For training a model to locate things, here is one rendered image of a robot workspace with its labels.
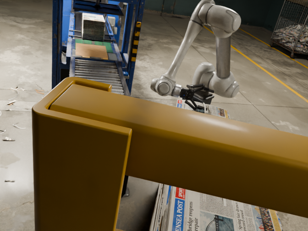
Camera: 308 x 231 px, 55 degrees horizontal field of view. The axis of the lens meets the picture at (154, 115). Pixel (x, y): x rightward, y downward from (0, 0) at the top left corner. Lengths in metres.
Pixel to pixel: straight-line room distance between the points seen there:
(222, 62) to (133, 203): 1.46
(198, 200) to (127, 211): 1.70
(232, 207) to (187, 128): 0.82
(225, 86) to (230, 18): 0.58
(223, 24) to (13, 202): 2.12
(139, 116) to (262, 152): 0.11
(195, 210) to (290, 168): 0.74
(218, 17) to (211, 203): 1.25
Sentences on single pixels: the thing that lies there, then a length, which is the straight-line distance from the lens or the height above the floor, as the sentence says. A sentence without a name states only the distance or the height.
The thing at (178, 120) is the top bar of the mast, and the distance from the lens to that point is 0.28.
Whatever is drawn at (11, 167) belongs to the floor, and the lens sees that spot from 3.11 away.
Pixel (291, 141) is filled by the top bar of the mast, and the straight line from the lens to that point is 0.31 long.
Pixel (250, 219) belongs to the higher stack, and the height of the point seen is 1.29.
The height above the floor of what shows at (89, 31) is 0.90.
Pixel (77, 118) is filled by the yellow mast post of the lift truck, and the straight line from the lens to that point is 0.26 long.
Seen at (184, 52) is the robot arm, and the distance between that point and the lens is 1.97.
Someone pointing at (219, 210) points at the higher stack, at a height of 1.29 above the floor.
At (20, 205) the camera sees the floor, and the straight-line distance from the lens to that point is 2.74.
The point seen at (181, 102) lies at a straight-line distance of 2.17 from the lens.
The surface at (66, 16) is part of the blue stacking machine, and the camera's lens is 5.76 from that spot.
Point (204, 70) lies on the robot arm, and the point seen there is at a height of 1.23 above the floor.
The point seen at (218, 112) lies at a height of 1.07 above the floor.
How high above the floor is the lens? 1.98
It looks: 29 degrees down
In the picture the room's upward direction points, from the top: 12 degrees clockwise
